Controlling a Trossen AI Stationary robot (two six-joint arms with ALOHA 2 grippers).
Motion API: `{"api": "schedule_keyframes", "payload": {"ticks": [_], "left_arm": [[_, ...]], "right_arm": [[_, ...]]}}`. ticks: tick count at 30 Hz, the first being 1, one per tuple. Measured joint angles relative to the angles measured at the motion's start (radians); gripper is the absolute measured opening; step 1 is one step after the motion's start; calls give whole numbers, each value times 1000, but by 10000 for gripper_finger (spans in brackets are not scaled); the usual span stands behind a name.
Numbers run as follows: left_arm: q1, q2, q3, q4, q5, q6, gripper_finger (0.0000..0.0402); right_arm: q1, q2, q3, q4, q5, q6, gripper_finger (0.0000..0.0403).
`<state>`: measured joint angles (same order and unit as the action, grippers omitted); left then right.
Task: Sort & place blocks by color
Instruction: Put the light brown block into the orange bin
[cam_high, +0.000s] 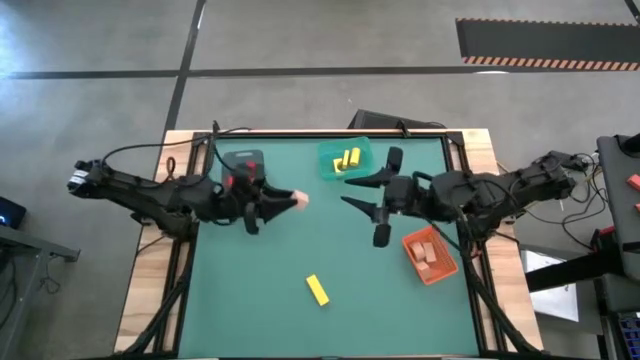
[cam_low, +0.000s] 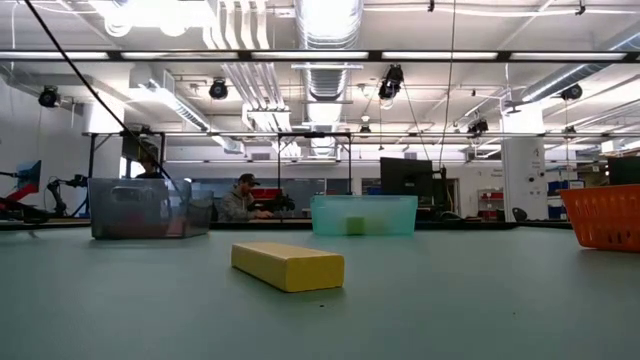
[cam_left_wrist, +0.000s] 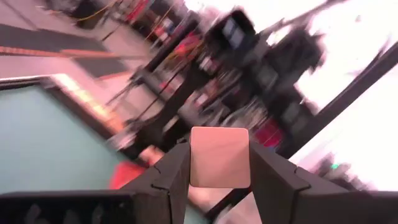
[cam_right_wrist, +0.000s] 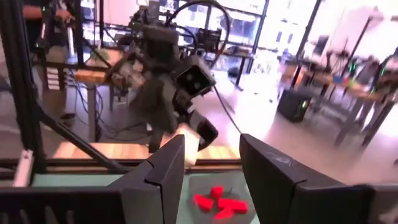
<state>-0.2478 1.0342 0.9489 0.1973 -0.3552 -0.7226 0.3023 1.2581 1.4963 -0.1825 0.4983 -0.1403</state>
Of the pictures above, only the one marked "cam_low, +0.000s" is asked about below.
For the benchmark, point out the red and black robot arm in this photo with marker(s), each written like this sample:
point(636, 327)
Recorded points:
point(22, 192)

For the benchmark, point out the background black robot arm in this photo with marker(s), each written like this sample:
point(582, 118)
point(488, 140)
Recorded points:
point(60, 197)

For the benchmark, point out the red storage bins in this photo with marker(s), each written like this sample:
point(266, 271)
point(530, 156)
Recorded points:
point(270, 192)

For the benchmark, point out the small green cube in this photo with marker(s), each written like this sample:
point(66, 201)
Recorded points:
point(355, 226)

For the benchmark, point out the translucent teal plastic bin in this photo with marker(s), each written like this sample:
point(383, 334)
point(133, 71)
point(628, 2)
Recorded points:
point(395, 215)

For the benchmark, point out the black computer monitor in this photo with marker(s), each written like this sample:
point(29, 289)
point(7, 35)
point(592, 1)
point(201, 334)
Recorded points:
point(405, 175)

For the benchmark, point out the person with cap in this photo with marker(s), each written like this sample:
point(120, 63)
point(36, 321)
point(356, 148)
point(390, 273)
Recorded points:
point(235, 205)

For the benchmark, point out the long yellow rectangular block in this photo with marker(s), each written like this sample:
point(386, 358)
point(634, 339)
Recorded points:
point(295, 272)

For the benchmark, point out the rig top light bar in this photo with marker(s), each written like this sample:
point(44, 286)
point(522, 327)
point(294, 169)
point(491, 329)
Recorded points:
point(245, 55)

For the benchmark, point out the green table mat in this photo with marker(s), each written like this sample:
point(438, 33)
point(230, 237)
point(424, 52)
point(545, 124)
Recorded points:
point(350, 325)

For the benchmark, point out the person behind gray bin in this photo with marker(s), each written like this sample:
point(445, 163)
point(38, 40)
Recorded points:
point(149, 167)

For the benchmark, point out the shelf with red bins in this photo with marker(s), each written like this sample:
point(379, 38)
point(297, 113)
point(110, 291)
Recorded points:
point(492, 195)

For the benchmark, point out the translucent gray plastic bin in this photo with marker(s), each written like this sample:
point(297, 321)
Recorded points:
point(130, 210)

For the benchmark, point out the blue storage bins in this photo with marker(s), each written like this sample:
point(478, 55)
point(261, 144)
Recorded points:
point(556, 210)

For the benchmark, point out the orange plastic basket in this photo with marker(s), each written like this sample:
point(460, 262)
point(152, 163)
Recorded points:
point(605, 220)

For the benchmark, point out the blue-screen monitor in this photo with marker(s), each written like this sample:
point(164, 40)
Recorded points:
point(29, 172)

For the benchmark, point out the dark monitor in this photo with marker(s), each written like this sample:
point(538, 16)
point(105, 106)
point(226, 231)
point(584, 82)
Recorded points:
point(625, 170)

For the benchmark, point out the black metal frame stand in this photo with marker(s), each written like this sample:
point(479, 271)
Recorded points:
point(314, 134)
point(91, 160)

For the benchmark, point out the silver round ventilation duct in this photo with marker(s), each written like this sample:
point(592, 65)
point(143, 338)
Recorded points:
point(327, 80)

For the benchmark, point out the white rectangular ceiling duct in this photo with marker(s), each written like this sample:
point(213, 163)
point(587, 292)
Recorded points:
point(150, 80)

